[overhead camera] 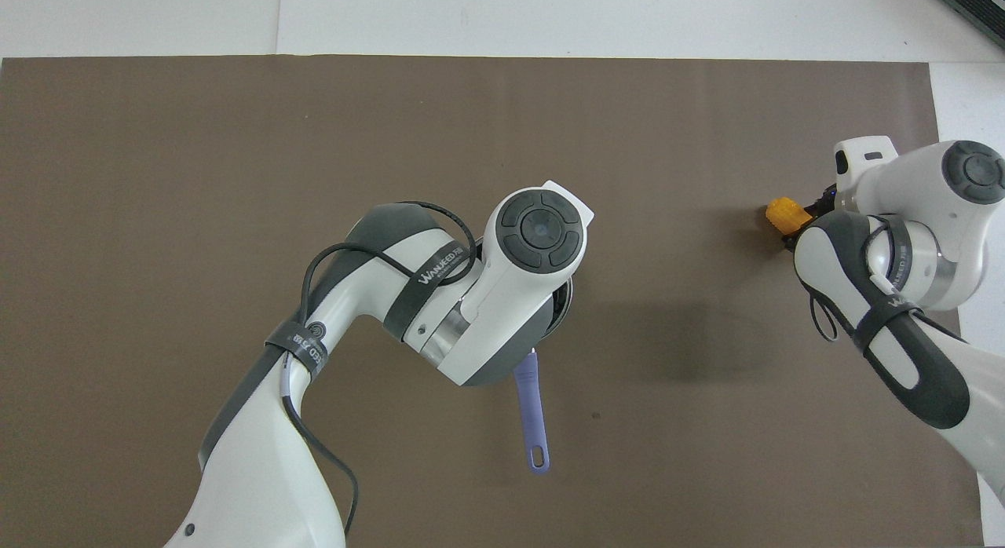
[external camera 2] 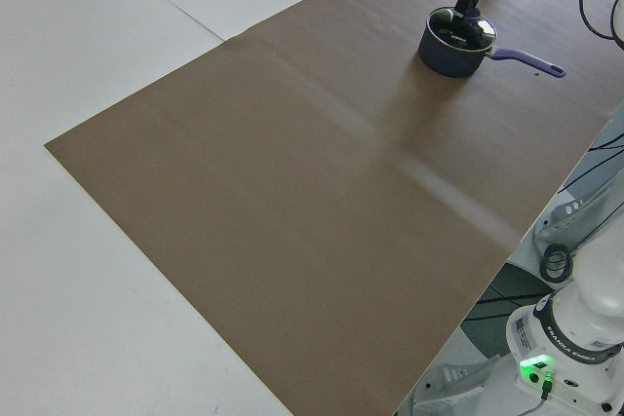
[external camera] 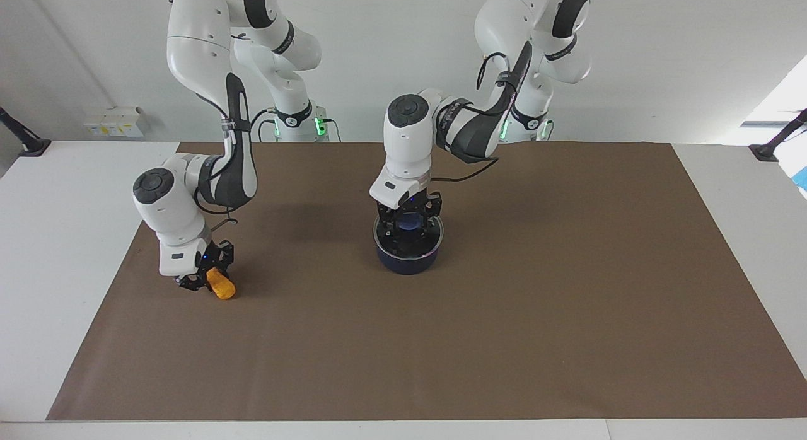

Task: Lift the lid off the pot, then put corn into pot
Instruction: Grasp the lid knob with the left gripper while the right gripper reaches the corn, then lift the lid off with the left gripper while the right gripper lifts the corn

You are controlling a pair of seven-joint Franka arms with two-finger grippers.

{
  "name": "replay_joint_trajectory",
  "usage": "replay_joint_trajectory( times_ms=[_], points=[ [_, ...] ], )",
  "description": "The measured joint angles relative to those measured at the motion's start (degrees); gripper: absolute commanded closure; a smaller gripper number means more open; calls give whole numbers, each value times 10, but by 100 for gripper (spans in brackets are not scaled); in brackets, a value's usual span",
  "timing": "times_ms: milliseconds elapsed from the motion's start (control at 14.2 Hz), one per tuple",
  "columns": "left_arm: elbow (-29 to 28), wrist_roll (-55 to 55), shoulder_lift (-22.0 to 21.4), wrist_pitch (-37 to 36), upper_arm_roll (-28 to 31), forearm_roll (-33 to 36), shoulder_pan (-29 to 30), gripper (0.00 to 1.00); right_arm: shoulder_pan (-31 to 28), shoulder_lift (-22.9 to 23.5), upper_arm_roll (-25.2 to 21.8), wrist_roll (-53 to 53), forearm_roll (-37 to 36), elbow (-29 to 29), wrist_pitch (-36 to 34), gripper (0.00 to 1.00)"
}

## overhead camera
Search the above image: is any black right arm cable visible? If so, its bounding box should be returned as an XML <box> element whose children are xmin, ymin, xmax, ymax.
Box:
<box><xmin>811</xmin><ymin>290</ymin><xmax>842</xmax><ymax>344</ymax></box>

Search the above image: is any brown table mat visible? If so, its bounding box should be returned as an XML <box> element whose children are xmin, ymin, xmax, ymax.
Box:
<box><xmin>0</xmin><ymin>55</ymin><xmax>987</xmax><ymax>548</ymax></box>

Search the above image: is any blue pot with long handle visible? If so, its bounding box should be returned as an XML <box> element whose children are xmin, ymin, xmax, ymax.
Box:
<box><xmin>510</xmin><ymin>277</ymin><xmax>576</xmax><ymax>477</ymax></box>

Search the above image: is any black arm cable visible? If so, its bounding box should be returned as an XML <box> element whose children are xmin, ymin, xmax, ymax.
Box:
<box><xmin>277</xmin><ymin>200</ymin><xmax>478</xmax><ymax>537</ymax></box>
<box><xmin>811</xmin><ymin>290</ymin><xmax>842</xmax><ymax>344</ymax></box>

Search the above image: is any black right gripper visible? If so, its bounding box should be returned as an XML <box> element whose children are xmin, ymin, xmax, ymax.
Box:
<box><xmin>782</xmin><ymin>184</ymin><xmax>839</xmax><ymax>252</ymax></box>

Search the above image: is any orange toy corn cob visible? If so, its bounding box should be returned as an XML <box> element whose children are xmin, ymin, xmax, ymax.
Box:
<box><xmin>766</xmin><ymin>196</ymin><xmax>814</xmax><ymax>236</ymax></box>

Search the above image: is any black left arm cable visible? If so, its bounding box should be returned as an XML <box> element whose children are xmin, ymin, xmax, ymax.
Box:
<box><xmin>277</xmin><ymin>200</ymin><xmax>478</xmax><ymax>537</ymax></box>

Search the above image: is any dark grey ribbed object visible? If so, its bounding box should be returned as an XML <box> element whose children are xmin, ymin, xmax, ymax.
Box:
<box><xmin>937</xmin><ymin>0</ymin><xmax>1005</xmax><ymax>28</ymax></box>

